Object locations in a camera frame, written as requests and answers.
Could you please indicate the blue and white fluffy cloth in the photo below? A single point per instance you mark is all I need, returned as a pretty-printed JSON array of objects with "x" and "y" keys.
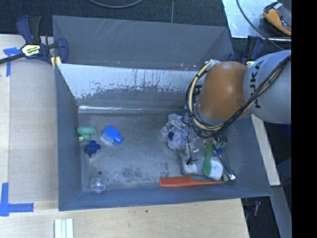
[{"x": 177, "y": 136}]

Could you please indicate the white rounded lump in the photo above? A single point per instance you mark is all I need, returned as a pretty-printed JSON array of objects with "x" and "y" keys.
[{"x": 216, "y": 170}]

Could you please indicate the pale grey small box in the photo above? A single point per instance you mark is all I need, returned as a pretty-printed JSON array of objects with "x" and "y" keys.
[{"x": 175, "y": 120}]

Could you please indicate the silver and blue tool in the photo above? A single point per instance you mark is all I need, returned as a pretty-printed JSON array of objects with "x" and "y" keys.
[{"x": 229, "y": 173}]

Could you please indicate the orange comb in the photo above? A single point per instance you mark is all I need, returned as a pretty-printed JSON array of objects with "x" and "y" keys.
[{"x": 178, "y": 181}]

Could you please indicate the grey metal bin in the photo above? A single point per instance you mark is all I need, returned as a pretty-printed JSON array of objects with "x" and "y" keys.
[{"x": 138, "y": 157}]

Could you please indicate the blue block with cylinder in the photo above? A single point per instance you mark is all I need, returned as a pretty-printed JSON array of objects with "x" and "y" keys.
[{"x": 111, "y": 133}]

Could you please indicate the dark blue cross-shaped piece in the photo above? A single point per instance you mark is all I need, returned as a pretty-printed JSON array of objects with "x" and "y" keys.
[{"x": 92, "y": 147}]

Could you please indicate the clear glass cup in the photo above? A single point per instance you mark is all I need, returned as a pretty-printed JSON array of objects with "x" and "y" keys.
[{"x": 98, "y": 184}]

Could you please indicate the green and yellow toy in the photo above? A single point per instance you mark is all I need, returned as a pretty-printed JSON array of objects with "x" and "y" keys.
[{"x": 86, "y": 131}]

